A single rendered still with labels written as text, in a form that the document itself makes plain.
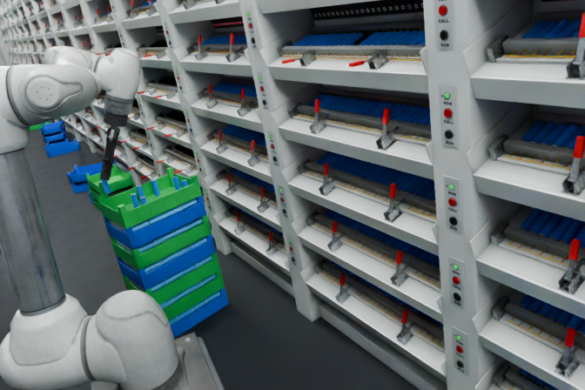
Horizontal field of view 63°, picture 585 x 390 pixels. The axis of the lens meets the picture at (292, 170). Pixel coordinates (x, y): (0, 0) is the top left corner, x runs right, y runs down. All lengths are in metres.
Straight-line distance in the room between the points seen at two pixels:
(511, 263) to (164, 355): 0.81
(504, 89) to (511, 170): 0.16
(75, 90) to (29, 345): 0.58
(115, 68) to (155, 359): 0.90
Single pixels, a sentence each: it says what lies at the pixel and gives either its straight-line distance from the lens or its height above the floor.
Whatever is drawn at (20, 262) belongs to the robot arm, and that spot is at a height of 0.66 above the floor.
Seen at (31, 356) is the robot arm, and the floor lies 0.45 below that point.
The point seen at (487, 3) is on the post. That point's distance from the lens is 0.96.
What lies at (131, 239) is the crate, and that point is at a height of 0.44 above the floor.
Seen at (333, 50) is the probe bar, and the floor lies 0.96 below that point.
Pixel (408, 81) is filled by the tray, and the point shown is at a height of 0.91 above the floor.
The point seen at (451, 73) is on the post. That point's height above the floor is 0.93.
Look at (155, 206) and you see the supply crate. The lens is 1.71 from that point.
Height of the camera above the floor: 1.12
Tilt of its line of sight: 20 degrees down
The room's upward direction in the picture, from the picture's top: 10 degrees counter-clockwise
